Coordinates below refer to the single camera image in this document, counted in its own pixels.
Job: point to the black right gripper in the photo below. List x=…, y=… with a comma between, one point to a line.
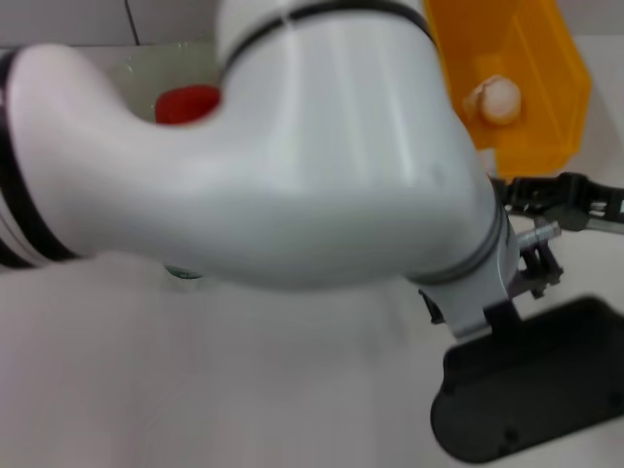
x=599, y=192

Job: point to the white paper ball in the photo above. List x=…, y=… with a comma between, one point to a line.
x=497, y=100

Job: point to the clear water bottle green label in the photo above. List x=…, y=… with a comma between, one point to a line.
x=183, y=273

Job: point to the red-orange fruit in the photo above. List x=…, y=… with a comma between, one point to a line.
x=185, y=102

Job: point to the pale green glass fruit plate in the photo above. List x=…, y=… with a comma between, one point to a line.
x=161, y=68

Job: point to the yellow plastic bin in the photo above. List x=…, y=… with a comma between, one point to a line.
x=551, y=122

